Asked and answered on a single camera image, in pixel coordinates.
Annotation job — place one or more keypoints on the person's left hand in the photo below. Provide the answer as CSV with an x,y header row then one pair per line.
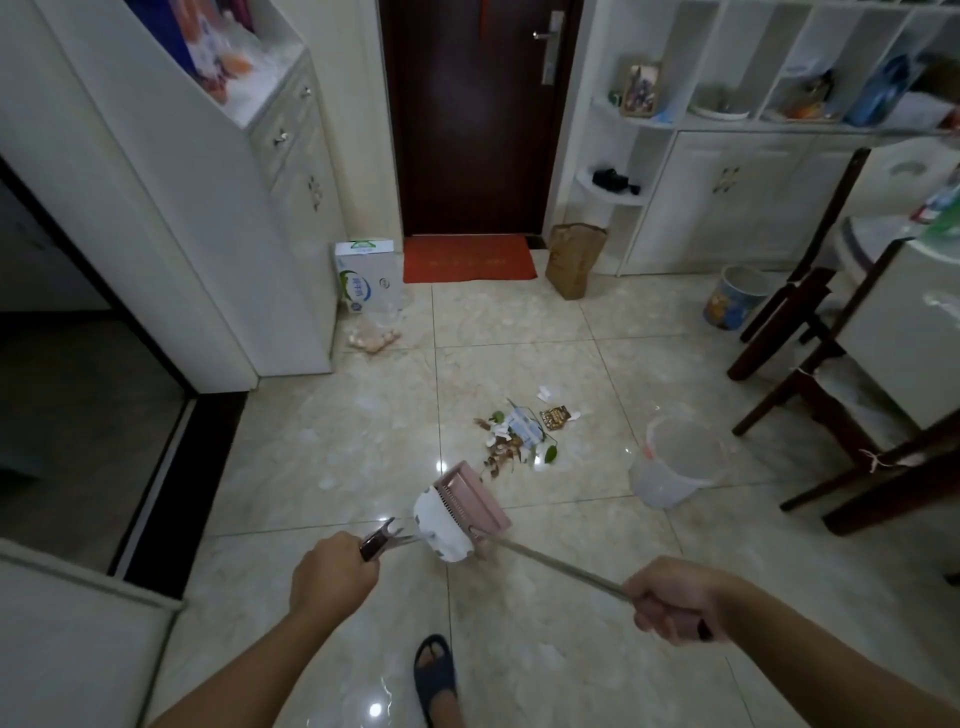
x,y
334,574

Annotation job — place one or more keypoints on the person's right hand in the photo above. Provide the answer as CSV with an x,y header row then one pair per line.
x,y
682,600

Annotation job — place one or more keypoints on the pile of floor litter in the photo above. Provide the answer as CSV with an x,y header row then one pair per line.
x,y
517,446

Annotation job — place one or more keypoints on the white back wooden chair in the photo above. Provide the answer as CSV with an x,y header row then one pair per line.
x,y
900,337
787,300

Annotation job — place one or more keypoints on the person's right forearm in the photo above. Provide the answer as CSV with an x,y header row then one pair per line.
x,y
825,667

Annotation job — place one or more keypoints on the person's left forearm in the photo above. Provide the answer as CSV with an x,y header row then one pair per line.
x,y
247,675

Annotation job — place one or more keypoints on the person's left leg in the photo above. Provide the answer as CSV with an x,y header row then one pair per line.
x,y
448,712

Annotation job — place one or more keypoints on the white plastic bin with liner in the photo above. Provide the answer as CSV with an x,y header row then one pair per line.
x,y
675,465

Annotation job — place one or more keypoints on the dark blue slipper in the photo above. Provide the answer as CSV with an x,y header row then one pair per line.
x,y
431,679

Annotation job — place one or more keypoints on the clear plastic bag with eggs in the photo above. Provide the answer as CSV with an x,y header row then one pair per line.
x,y
375,334

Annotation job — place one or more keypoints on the white shelf cabinet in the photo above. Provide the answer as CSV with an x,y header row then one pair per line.
x,y
75,645

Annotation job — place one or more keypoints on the white green cardboard box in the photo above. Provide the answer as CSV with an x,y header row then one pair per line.
x,y
367,277

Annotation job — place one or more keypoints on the cartoon print waste bucket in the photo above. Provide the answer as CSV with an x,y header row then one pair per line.
x,y
733,300

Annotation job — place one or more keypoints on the red doormat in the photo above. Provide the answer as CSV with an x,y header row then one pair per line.
x,y
469,259

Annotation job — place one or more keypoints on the brown paper bag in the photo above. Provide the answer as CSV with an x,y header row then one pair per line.
x,y
574,259

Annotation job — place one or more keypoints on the white shoe cabinet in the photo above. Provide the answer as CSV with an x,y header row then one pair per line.
x,y
187,225

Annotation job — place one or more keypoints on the marble top dining table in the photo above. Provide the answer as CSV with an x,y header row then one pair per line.
x,y
862,244

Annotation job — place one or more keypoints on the dark brown door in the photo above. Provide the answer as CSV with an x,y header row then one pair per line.
x,y
472,120

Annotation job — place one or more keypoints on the red cap water bottle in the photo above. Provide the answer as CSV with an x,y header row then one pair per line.
x,y
937,199

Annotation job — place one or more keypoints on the small light blue packet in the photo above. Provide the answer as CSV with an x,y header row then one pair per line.
x,y
664,116

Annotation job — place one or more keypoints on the white tray of glasses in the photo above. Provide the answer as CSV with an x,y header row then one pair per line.
x,y
718,111

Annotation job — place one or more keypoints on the tray with orange fruit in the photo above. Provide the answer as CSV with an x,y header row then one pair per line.
x,y
795,114

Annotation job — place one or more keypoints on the framed photo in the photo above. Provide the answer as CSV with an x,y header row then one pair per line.
x,y
641,90

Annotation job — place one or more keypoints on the dark glass jug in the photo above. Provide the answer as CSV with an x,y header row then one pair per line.
x,y
817,90

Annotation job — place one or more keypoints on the orange white snack bag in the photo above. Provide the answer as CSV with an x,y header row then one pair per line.
x,y
225,56

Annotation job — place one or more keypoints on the white papers in cubby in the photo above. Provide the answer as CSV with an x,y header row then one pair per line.
x,y
802,67

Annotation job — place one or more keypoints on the blue bag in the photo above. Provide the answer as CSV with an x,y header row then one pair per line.
x,y
877,90

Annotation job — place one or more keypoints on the blue picture box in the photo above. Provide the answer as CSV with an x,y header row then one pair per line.
x,y
169,34

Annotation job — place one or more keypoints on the black sliding door frame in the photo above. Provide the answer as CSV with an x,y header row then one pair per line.
x,y
187,487

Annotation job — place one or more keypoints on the black camera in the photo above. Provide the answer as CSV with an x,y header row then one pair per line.
x,y
615,180

